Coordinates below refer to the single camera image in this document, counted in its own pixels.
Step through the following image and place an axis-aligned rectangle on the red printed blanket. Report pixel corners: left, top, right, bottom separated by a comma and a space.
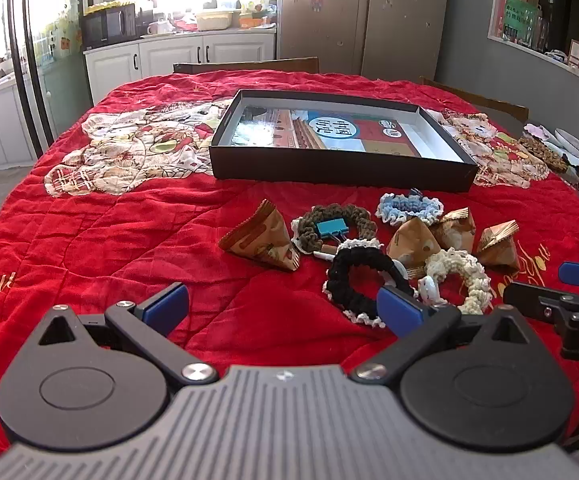
0, 70, 579, 456

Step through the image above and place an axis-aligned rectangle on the teal binder clip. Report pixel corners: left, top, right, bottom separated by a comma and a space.
303, 220, 353, 248

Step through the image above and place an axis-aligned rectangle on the green box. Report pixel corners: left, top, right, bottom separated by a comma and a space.
502, 2, 540, 43

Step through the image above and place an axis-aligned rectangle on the black microwave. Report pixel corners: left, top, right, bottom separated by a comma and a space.
80, 4, 138, 51

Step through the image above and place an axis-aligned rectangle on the black framed glass door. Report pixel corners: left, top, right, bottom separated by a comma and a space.
4, 0, 55, 161

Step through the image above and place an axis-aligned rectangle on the black cardboard box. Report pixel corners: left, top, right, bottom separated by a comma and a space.
208, 89, 480, 193

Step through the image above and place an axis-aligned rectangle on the brown triangular packet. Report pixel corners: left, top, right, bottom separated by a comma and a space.
475, 220, 521, 275
218, 199, 301, 272
432, 207, 477, 253
385, 217, 443, 268

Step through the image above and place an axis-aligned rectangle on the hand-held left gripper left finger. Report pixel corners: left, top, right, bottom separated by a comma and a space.
34, 282, 220, 388

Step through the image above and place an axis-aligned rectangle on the cream food container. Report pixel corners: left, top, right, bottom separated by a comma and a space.
197, 10, 233, 31

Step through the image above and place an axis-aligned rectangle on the wooden chair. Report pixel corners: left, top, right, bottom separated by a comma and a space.
174, 57, 320, 75

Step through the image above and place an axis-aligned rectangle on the brown woven piece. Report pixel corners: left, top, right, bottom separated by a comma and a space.
518, 136, 569, 172

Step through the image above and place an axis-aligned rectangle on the grey refrigerator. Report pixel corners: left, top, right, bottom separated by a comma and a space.
277, 0, 450, 81

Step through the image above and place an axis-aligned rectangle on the small white plastic object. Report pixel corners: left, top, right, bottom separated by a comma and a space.
417, 277, 447, 306

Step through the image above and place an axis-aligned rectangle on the brown crochet scrunchie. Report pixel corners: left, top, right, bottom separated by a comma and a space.
290, 203, 379, 256

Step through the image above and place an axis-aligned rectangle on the white kitchen cabinet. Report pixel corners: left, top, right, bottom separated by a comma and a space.
84, 27, 276, 106

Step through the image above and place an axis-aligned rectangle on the cream crochet scrunchie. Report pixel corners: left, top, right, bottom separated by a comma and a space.
417, 249, 491, 316

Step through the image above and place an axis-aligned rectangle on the yellow cloth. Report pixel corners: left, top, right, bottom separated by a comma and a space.
84, 1, 135, 15

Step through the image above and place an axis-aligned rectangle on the black crochet scrunchie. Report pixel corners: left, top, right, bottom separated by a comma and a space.
323, 240, 420, 326

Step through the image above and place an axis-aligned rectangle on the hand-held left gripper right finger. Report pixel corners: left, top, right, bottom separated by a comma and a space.
352, 285, 533, 386

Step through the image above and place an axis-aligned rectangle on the light blue crochet scrunchie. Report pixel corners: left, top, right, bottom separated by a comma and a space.
375, 191, 445, 226

